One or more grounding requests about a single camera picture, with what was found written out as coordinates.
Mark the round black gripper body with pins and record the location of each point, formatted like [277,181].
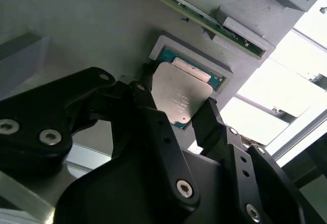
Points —
[115,196]

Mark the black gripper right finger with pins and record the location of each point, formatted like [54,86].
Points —
[242,178]

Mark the silver topped green CPU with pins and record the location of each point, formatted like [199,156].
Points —
[178,98]

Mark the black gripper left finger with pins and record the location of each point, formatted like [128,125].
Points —
[38,132]

